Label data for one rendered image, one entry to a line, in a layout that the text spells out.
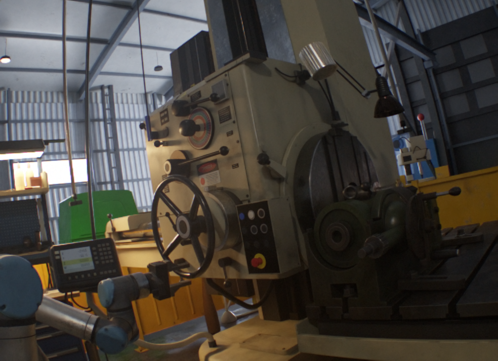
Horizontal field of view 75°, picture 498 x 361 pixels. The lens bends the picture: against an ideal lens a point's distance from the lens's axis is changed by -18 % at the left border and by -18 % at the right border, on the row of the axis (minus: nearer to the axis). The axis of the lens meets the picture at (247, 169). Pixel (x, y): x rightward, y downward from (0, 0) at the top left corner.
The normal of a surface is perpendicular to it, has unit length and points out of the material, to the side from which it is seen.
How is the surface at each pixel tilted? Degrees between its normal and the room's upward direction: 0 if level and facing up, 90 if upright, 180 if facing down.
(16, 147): 58
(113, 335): 92
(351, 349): 90
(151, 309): 90
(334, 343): 90
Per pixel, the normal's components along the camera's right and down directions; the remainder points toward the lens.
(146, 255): -0.71, 0.06
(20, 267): 0.85, -0.33
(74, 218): 0.66, -0.29
